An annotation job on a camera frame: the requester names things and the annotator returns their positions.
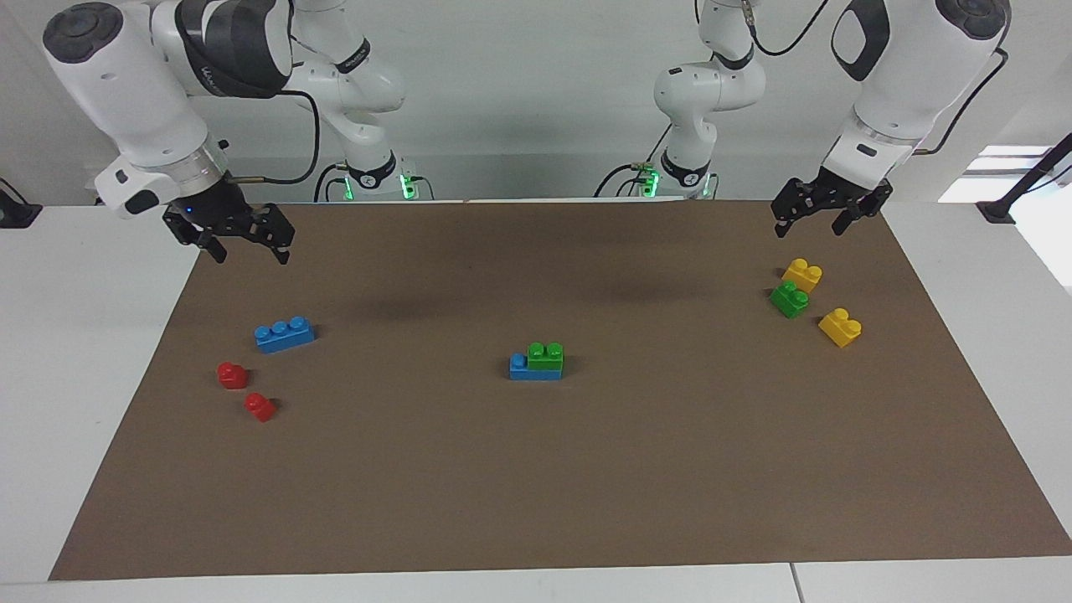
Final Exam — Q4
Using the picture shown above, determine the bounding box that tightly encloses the blue three-stud toy block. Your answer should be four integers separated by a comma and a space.
509, 353, 564, 382
255, 317, 316, 354

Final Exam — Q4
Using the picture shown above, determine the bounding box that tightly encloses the yellow two-stud toy block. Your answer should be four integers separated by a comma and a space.
818, 308, 863, 348
781, 258, 823, 294

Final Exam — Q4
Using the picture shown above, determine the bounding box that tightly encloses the brown table mat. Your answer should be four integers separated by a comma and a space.
49, 199, 1072, 581

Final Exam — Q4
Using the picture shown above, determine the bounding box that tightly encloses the black base cable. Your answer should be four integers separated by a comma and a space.
313, 162, 351, 203
593, 124, 673, 199

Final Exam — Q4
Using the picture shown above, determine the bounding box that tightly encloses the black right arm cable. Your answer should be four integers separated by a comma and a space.
226, 88, 322, 186

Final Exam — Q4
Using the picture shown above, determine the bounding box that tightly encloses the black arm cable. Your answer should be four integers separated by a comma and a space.
737, 0, 1009, 157
226, 88, 322, 186

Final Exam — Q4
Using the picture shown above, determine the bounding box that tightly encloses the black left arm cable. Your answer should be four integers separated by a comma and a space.
737, 0, 1009, 157

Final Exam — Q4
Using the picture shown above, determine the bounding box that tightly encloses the black clamp mount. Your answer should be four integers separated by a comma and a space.
976, 132, 1072, 225
0, 178, 44, 229

